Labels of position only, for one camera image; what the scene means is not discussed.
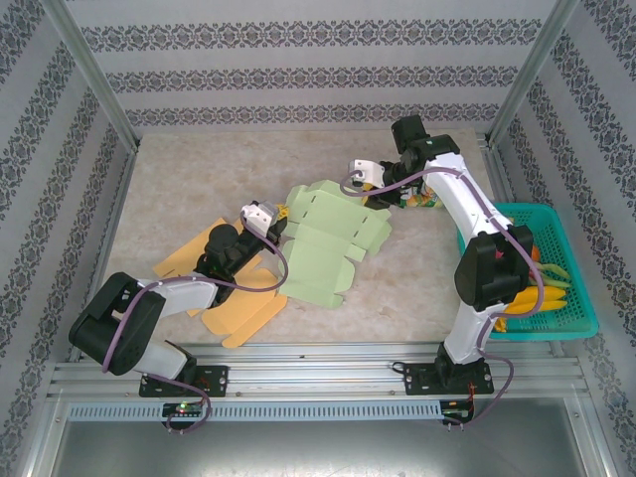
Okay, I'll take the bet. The green paper box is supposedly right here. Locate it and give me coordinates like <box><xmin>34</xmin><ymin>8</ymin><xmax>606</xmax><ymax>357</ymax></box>
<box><xmin>278</xmin><ymin>179</ymin><xmax>394</xmax><ymax>310</ymax></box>

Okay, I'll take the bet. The orange paper box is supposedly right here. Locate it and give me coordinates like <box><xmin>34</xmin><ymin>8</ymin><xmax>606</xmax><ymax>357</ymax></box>
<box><xmin>151</xmin><ymin>217</ymin><xmax>289</xmax><ymax>349</ymax></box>

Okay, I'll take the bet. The yellow green candy packet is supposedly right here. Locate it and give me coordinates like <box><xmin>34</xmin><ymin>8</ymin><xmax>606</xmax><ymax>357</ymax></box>
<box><xmin>401</xmin><ymin>186</ymin><xmax>447</xmax><ymax>211</ymax></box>

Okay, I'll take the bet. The teal plastic basket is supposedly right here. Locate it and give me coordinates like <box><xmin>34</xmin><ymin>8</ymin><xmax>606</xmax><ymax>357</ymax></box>
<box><xmin>455</xmin><ymin>202</ymin><xmax>600</xmax><ymax>342</ymax></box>

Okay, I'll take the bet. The small circuit board green light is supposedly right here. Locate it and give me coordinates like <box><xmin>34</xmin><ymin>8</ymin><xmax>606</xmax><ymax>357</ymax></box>
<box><xmin>162</xmin><ymin>401</ymin><xmax>204</xmax><ymax>417</ymax></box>

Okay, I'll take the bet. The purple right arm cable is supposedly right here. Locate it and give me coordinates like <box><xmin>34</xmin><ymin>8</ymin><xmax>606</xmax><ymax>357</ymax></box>
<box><xmin>340</xmin><ymin>166</ymin><xmax>546</xmax><ymax>428</ymax></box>

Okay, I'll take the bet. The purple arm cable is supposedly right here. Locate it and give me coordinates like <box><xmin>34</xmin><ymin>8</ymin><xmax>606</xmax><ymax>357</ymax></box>
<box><xmin>101</xmin><ymin>211</ymin><xmax>290</xmax><ymax>434</ymax></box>
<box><xmin>340</xmin><ymin>166</ymin><xmax>546</xmax><ymax>428</ymax></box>

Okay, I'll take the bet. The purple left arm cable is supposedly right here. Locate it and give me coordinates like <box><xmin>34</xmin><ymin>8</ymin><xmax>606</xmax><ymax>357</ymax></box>
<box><xmin>101</xmin><ymin>211</ymin><xmax>290</xmax><ymax>434</ymax></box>

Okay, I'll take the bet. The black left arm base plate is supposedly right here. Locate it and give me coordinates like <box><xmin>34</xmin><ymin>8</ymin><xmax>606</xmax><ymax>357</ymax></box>
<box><xmin>138</xmin><ymin>365</ymin><xmax>230</xmax><ymax>398</ymax></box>

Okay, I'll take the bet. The aluminium mounting rail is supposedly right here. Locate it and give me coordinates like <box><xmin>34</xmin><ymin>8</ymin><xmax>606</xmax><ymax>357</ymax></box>
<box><xmin>47</xmin><ymin>341</ymin><xmax>590</xmax><ymax>398</ymax></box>

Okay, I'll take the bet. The aluminium frame post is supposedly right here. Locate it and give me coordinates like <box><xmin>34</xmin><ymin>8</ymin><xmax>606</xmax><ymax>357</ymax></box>
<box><xmin>485</xmin><ymin>0</ymin><xmax>581</xmax><ymax>150</ymax></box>
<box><xmin>39</xmin><ymin>0</ymin><xmax>141</xmax><ymax>151</ymax></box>

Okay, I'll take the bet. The grey slotted cable duct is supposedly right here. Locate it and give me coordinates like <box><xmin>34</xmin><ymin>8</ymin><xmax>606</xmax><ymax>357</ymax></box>
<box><xmin>67</xmin><ymin>400</ymin><xmax>443</xmax><ymax>422</ymax></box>

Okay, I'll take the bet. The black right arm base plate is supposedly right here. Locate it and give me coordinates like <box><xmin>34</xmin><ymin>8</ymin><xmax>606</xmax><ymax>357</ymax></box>
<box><xmin>402</xmin><ymin>361</ymin><xmax>494</xmax><ymax>398</ymax></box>

